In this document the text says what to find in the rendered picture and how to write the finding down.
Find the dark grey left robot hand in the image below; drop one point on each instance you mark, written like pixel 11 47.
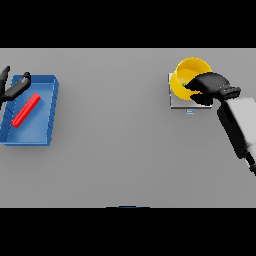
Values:
pixel 15 88

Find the yellow bowl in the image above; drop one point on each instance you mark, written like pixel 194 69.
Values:
pixel 186 75

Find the pale square measuring scale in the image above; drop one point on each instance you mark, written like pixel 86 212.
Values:
pixel 181 103

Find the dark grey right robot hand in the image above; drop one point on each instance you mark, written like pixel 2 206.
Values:
pixel 210 84

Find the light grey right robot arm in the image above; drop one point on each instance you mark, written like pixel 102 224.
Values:
pixel 240 129

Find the red beaker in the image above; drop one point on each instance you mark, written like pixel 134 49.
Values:
pixel 26 110

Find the green nut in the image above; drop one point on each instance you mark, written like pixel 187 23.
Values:
pixel 184 84

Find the blue tray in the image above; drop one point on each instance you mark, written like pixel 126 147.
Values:
pixel 30 123

